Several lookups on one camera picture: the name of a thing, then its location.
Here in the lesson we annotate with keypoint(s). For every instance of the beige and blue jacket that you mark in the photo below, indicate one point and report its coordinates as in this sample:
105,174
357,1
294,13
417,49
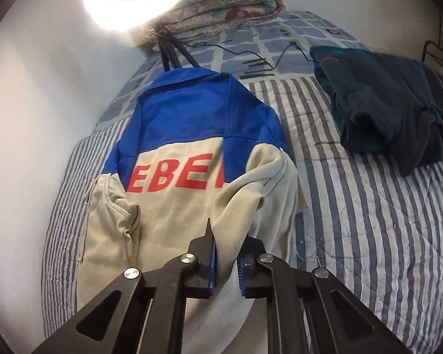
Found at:
200,152

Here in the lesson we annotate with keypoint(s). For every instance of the black clothes rack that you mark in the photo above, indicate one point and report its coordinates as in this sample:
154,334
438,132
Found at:
438,60

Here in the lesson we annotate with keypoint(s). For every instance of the striped blue bed sheet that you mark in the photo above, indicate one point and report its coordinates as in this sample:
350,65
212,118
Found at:
380,233

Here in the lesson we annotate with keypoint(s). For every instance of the floral folded quilt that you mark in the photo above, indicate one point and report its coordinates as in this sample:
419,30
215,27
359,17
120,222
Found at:
193,18

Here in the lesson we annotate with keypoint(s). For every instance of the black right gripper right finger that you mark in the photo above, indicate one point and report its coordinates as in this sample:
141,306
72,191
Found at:
310,312

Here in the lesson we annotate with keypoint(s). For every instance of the black tripod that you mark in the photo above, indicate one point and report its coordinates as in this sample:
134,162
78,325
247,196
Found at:
168,45

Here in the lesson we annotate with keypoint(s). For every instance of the dark navy folded garment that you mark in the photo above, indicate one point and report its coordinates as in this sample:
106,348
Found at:
382,103

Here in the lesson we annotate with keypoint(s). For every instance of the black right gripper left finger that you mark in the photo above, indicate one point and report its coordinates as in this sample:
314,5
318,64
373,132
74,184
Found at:
141,312

